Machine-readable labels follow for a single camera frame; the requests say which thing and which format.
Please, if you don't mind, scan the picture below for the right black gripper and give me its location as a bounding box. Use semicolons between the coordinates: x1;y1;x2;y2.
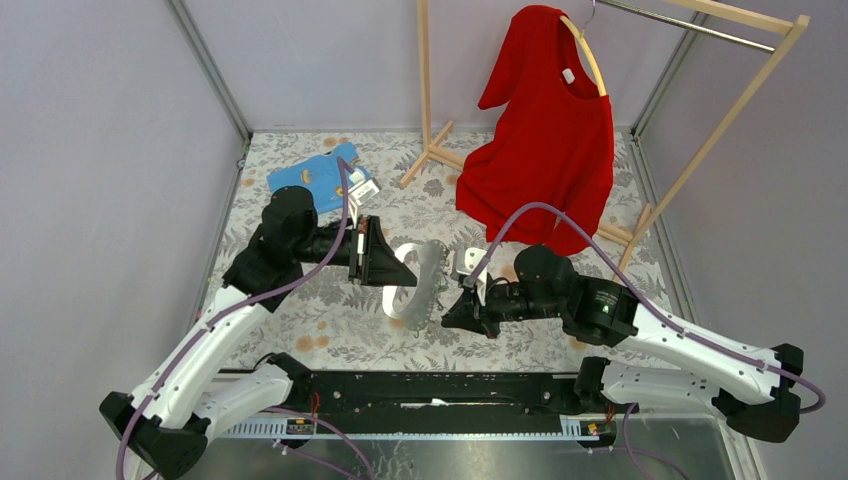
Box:
441;272;564;339

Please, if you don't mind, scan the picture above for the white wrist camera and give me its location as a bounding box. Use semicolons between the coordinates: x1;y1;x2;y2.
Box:
347;168;381;222
450;247;489;291

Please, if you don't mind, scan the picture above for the wooden clothes rack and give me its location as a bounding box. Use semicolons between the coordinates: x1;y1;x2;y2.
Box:
399;1;811;270

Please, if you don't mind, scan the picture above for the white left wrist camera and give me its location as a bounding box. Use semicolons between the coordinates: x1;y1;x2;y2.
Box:
347;168;381;222

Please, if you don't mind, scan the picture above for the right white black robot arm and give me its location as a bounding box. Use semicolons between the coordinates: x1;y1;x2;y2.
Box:
441;245;804;443

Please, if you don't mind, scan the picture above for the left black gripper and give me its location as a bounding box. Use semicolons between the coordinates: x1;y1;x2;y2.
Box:
292;213;418;285

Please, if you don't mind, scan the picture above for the wooden clothes hanger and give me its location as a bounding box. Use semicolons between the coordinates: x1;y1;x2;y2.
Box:
559;0;608;97

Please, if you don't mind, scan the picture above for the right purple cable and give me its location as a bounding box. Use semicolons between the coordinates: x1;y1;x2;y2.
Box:
463;201;828;416

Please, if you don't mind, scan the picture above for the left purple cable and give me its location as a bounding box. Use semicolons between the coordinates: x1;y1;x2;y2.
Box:
113;156;359;480

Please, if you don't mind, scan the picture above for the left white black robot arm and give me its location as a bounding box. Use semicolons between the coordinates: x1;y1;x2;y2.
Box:
99;186;417;479

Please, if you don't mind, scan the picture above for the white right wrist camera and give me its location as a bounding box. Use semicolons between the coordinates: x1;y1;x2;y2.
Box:
450;247;489;291

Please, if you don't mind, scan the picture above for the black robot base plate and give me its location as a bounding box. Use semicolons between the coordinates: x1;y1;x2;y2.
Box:
251;352;641;439

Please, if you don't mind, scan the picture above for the blue child t-shirt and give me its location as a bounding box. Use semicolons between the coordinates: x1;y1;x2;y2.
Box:
267;142;373;213

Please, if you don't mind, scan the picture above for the floral patterned table mat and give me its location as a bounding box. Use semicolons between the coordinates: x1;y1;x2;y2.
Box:
209;132;656;372

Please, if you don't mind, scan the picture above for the red long sleeve shirt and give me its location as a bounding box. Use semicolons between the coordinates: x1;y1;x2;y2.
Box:
456;5;615;241

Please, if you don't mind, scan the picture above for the purple cable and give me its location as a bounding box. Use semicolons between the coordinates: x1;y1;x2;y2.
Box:
463;201;828;416
113;156;359;480

